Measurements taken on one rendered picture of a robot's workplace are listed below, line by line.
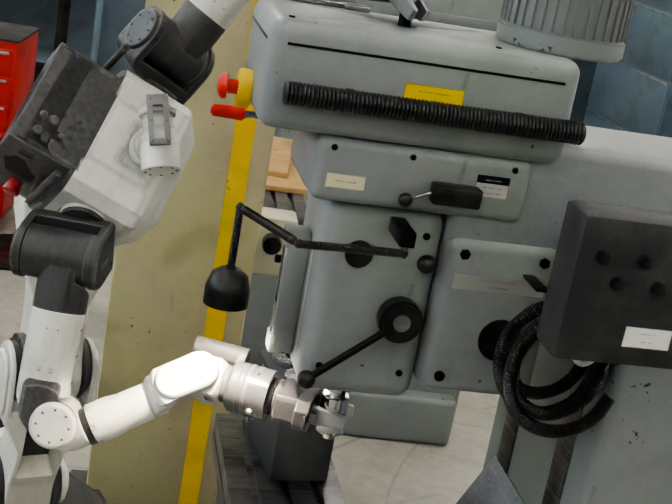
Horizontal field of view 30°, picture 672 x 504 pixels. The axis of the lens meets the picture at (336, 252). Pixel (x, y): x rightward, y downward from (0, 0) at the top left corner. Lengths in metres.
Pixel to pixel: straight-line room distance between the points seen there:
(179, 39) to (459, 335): 0.75
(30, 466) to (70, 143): 0.91
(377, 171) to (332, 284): 0.19
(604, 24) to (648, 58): 7.61
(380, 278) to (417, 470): 2.88
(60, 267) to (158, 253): 1.70
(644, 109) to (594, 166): 7.50
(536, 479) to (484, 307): 0.39
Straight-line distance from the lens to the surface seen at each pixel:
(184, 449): 4.06
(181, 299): 3.84
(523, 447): 2.28
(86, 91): 2.19
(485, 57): 1.83
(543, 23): 1.91
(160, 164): 2.07
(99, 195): 2.15
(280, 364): 2.52
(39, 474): 2.81
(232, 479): 2.47
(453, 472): 4.81
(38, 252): 2.11
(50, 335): 2.12
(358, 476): 4.63
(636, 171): 1.98
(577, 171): 1.94
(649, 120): 9.34
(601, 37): 1.93
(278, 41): 1.77
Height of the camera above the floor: 2.11
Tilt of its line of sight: 17 degrees down
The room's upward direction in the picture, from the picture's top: 10 degrees clockwise
